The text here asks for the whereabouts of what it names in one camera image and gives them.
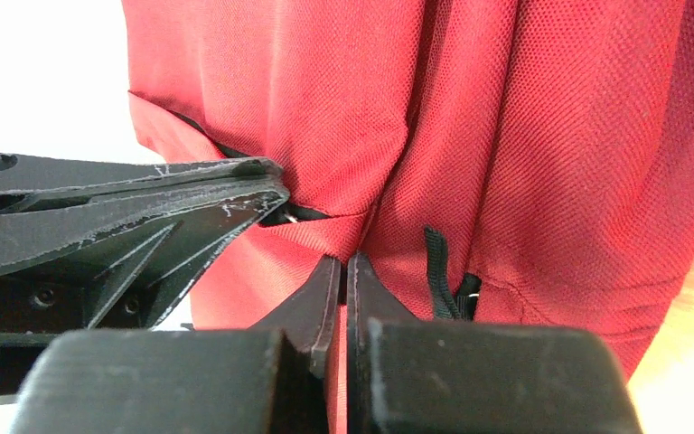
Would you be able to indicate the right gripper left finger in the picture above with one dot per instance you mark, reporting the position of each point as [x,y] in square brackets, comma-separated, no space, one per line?
[273,377]

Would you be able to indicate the red student backpack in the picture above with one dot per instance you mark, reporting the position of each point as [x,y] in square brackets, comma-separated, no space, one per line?
[543,148]

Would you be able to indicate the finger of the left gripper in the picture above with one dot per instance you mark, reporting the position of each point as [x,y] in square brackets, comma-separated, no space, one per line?
[121,261]
[34,181]

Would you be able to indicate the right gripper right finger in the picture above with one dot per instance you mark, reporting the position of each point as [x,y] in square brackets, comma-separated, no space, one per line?
[407,375]

